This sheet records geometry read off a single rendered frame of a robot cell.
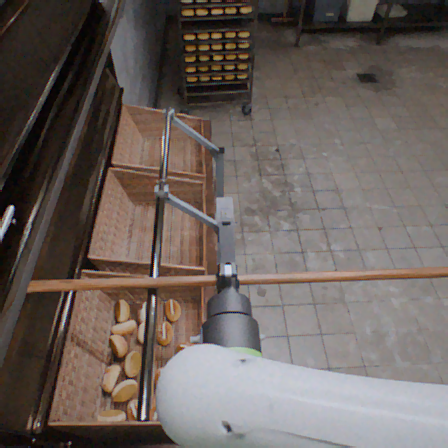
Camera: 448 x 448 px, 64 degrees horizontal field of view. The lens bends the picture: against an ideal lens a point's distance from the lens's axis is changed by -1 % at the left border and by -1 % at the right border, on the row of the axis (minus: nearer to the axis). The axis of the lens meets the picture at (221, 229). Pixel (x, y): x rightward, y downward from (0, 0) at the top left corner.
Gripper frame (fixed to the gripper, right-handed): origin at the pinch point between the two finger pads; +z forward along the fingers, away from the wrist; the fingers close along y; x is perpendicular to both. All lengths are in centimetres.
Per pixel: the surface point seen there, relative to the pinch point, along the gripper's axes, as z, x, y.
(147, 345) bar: -10.5, -19.1, 31.4
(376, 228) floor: 120, 117, 149
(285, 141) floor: 226, 66, 149
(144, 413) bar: -25.9, -18.4, 31.5
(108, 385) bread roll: -4, -43, 84
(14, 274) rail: -6.1, -41.3, 5.2
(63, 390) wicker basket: -10, -52, 67
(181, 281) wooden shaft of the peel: 5.5, -11.0, 28.4
